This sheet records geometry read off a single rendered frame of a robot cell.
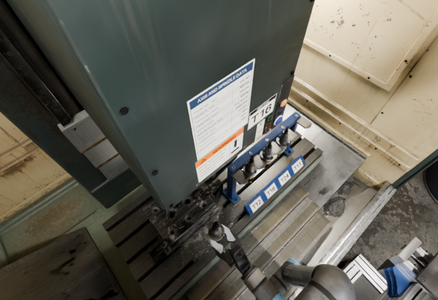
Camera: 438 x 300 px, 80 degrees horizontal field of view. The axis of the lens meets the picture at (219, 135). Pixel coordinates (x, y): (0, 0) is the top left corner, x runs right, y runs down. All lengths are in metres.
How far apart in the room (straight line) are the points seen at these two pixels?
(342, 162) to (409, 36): 0.81
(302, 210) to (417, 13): 1.09
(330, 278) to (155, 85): 0.66
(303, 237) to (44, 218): 1.61
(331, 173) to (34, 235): 1.89
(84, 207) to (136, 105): 1.66
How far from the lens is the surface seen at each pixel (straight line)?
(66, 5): 0.29
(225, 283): 1.54
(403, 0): 1.30
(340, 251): 1.61
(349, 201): 1.89
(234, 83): 0.51
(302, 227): 1.66
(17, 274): 1.83
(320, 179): 1.78
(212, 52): 0.42
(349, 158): 1.81
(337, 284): 0.82
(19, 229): 2.17
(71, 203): 2.06
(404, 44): 1.36
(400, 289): 1.57
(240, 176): 1.16
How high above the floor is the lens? 2.27
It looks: 56 degrees down
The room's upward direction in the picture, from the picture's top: 2 degrees counter-clockwise
